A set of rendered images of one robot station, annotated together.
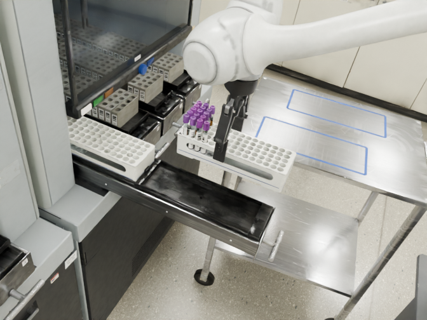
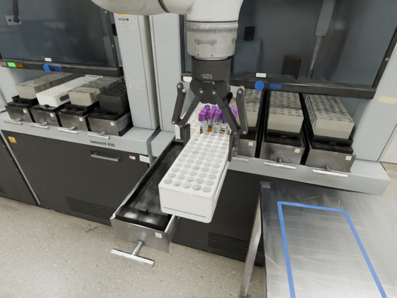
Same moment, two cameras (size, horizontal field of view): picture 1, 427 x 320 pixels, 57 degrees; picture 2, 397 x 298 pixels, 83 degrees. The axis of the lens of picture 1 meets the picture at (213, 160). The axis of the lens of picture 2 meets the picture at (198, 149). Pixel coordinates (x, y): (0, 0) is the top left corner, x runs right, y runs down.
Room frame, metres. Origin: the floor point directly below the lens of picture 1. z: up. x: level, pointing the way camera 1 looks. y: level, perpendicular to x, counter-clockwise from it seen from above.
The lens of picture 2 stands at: (0.78, -0.48, 1.20)
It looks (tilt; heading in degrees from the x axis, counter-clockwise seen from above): 33 degrees down; 89
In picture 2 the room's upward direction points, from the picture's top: straight up
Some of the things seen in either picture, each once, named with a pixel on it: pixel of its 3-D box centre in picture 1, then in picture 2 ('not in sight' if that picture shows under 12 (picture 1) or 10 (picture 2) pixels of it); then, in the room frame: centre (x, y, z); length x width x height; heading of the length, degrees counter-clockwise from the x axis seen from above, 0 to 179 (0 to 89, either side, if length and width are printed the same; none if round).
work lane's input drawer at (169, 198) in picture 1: (155, 183); (186, 154); (0.75, 0.14, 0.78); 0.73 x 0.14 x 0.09; 73
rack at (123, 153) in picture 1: (98, 145); (201, 117); (0.80, 0.31, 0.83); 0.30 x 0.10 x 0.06; 73
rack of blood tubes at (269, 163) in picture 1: (235, 152); (205, 160); (0.80, -0.05, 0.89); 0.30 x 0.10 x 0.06; 73
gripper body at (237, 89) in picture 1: (239, 90); (210, 80); (0.81, -0.03, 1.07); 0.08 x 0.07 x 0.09; 163
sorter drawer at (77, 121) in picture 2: not in sight; (115, 96); (0.34, 0.71, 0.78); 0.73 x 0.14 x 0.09; 73
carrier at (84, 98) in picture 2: not in sight; (81, 98); (0.28, 0.49, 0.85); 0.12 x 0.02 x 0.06; 164
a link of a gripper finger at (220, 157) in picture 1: (220, 149); (186, 139); (0.76, -0.01, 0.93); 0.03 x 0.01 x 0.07; 73
